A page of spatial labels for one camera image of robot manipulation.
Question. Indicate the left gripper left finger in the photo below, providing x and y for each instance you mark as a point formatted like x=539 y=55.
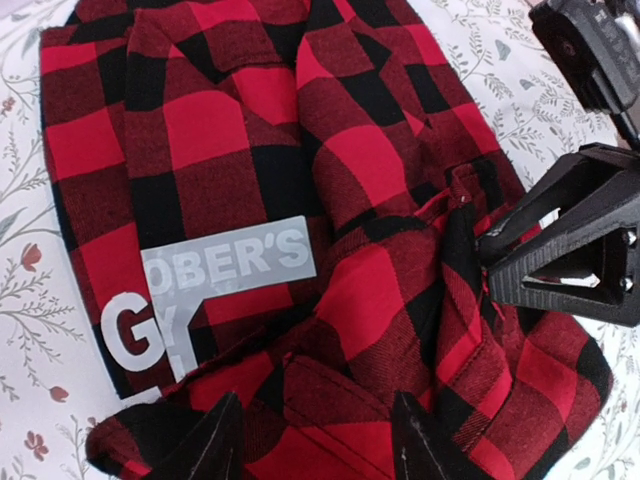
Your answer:
x=214 y=449

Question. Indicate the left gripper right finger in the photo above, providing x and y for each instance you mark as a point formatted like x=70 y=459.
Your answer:
x=420 y=448

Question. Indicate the red black plaid shirt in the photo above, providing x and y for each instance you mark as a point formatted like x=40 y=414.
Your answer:
x=281 y=200

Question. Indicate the floral patterned table mat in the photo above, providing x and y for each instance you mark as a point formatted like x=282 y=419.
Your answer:
x=53 y=386

